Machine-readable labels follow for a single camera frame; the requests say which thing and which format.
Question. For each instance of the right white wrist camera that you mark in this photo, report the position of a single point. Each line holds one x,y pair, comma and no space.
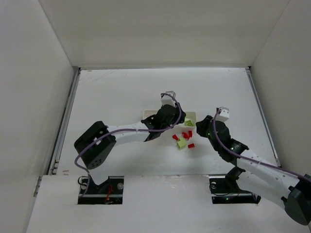
222,114

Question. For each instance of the white three-compartment container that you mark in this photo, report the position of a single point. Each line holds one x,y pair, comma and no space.
190,116

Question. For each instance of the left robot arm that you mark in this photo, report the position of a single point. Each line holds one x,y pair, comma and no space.
95,144

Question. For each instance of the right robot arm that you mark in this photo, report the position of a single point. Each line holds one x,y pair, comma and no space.
289,190

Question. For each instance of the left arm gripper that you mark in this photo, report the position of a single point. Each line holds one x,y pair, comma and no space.
177,117

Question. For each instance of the aluminium rail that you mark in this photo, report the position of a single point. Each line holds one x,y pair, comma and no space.
272,145
53,162

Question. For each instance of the right aluminium rail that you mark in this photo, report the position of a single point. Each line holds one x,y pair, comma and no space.
272,145

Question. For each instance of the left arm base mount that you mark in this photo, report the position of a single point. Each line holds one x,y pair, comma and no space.
108,193

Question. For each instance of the small red curved slope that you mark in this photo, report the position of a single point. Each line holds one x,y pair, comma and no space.
175,137

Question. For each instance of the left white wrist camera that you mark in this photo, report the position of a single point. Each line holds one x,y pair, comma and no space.
167,98

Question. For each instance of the left aluminium rail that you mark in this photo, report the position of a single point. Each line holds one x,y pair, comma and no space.
53,162

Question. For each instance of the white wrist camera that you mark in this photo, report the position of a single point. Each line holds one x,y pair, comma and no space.
222,114
167,98

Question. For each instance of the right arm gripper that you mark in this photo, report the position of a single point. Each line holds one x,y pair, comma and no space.
202,126

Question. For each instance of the green lego block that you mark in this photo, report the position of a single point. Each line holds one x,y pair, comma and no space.
181,143

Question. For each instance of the green curved 2x2 brick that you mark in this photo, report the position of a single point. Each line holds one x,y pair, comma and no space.
188,122

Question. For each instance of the large red arch piece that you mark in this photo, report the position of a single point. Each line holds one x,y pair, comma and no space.
185,136

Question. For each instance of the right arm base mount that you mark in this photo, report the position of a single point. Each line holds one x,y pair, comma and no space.
225,190

